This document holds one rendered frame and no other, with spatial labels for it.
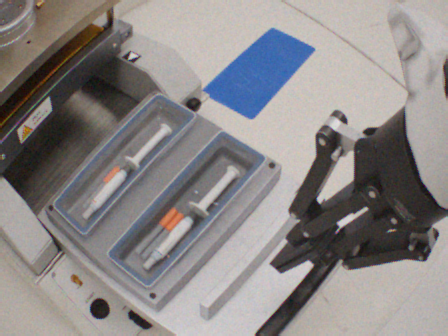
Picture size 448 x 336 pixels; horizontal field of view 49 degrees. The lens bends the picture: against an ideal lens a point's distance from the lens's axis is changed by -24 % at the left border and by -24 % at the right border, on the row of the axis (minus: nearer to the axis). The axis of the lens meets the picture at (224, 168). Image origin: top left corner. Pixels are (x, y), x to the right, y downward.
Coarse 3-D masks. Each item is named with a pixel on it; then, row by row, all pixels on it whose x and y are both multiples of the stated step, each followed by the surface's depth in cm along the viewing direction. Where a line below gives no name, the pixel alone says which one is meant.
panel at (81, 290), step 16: (64, 256) 63; (48, 272) 61; (64, 272) 63; (80, 272) 65; (64, 288) 63; (80, 288) 66; (96, 288) 68; (80, 304) 66; (112, 304) 70; (96, 320) 68; (112, 320) 71; (128, 320) 73
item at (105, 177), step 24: (144, 120) 64; (168, 120) 64; (120, 144) 62; (144, 144) 62; (96, 168) 60; (120, 168) 60; (72, 192) 59; (96, 192) 59; (120, 192) 59; (72, 216) 57; (96, 216) 57
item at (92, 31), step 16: (80, 32) 65; (96, 32) 65; (64, 48) 64; (80, 48) 64; (48, 64) 62; (64, 64) 63; (32, 80) 61; (48, 80) 61; (16, 96) 59; (32, 96) 60; (0, 112) 58; (16, 112) 58; (0, 128) 57
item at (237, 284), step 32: (288, 192) 63; (256, 224) 61; (288, 224) 59; (224, 256) 59; (256, 256) 55; (192, 288) 57; (224, 288) 53; (256, 288) 57; (288, 288) 57; (320, 288) 57; (160, 320) 54; (192, 320) 55; (224, 320) 55; (256, 320) 55
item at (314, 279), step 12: (336, 264) 55; (312, 276) 53; (324, 276) 54; (300, 288) 53; (312, 288) 53; (288, 300) 52; (300, 300) 52; (276, 312) 51; (288, 312) 51; (264, 324) 51; (276, 324) 50; (288, 324) 52
